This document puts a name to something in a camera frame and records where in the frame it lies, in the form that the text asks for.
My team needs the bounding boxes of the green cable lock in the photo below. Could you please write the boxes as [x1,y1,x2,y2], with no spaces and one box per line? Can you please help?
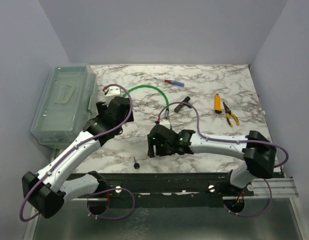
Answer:
[127,84,170,122]

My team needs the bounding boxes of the black head key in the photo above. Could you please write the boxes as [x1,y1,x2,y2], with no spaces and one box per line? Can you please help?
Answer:
[133,157,140,170]

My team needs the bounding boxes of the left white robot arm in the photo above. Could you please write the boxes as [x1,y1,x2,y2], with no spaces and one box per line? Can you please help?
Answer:
[21,96,133,219]

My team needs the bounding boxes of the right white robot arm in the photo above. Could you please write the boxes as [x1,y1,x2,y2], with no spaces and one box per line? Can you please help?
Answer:
[147,124,277,196]

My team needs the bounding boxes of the translucent plastic storage box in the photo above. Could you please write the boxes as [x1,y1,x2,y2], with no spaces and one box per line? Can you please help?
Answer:
[30,64,98,150]

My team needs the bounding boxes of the black T-shaped tool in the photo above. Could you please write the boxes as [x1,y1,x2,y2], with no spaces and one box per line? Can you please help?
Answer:
[174,96,192,113]

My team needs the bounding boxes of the red blue screwdriver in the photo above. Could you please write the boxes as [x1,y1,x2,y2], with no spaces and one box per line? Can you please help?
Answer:
[153,77,185,88]

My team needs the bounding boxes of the yellow utility knife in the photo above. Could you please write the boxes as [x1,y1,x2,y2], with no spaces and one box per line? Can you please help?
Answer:
[214,94,222,114]

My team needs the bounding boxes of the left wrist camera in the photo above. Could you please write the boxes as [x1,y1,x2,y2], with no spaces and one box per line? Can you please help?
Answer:
[103,85,121,97]

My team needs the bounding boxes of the yellow handled pliers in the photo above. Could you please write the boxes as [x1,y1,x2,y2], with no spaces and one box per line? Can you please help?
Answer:
[222,102,240,127]

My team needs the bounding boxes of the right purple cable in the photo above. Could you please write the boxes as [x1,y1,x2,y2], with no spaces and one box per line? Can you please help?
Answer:
[156,101,289,218]

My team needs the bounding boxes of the purple cable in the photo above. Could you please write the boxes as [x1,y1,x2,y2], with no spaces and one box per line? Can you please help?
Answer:
[156,101,289,218]
[19,83,137,223]

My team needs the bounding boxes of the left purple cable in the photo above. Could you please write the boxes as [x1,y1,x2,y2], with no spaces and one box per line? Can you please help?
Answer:
[19,83,137,223]

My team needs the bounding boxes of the aluminium rail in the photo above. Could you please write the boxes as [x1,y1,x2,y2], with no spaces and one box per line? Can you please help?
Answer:
[68,178,299,202]

